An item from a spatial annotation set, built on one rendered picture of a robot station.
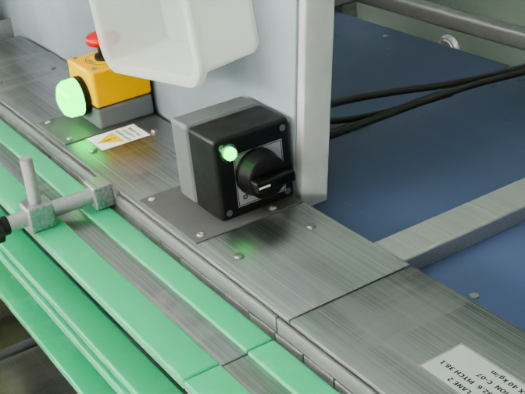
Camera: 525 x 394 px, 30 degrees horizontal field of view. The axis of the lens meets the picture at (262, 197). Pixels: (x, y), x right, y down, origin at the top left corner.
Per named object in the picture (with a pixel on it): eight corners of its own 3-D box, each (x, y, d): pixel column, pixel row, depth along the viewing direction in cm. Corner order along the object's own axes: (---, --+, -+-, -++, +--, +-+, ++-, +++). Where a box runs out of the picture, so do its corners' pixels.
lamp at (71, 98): (79, 107, 115) (55, 114, 113) (72, 71, 112) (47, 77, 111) (94, 118, 111) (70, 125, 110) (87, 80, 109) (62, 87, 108)
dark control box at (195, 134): (253, 167, 98) (180, 194, 94) (245, 93, 95) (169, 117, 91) (300, 195, 92) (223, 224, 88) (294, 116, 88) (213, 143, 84)
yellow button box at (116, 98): (132, 97, 119) (76, 114, 116) (123, 38, 116) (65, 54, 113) (158, 112, 114) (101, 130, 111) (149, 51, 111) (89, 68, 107)
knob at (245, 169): (279, 184, 90) (300, 197, 88) (237, 200, 88) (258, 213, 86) (274, 140, 88) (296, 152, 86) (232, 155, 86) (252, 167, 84)
